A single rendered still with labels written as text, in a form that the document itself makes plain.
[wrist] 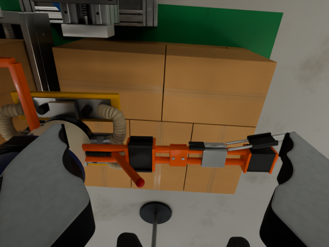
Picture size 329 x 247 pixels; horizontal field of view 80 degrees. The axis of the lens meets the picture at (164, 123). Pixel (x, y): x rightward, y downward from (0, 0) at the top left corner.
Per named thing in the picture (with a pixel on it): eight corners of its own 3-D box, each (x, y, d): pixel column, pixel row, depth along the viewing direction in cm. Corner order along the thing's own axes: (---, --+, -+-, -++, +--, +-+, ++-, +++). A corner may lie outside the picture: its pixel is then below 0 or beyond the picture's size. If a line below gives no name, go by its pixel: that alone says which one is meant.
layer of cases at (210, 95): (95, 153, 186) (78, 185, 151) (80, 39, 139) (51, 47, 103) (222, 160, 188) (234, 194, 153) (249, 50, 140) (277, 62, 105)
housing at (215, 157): (198, 158, 63) (200, 168, 60) (200, 140, 60) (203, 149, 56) (220, 159, 64) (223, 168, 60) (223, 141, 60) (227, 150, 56)
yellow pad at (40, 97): (23, 117, 68) (13, 124, 64) (13, 89, 64) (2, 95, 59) (122, 120, 68) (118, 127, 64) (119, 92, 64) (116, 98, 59)
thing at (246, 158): (238, 162, 64) (243, 173, 59) (243, 143, 60) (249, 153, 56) (264, 163, 64) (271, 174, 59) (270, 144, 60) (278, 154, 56)
